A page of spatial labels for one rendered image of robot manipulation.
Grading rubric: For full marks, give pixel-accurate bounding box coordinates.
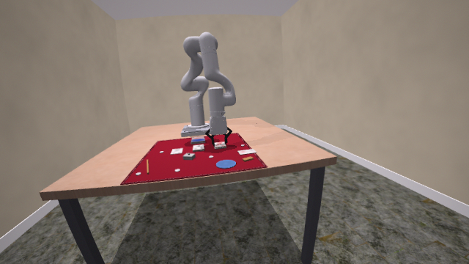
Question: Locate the dark red card cloth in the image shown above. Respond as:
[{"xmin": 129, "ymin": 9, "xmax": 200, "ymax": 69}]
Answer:
[{"xmin": 125, "ymin": 133, "xmax": 263, "ymax": 183}]

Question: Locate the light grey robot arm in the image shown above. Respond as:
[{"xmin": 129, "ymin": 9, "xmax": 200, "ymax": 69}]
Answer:
[{"xmin": 181, "ymin": 32, "xmax": 236, "ymax": 128}]

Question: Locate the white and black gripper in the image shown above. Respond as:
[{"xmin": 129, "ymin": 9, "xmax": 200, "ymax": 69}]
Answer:
[{"xmin": 205, "ymin": 116, "xmax": 232, "ymax": 146}]

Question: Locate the blue round disc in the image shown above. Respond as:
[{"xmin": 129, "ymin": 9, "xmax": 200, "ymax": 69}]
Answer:
[{"xmin": 216, "ymin": 160, "xmax": 236, "ymax": 169}]

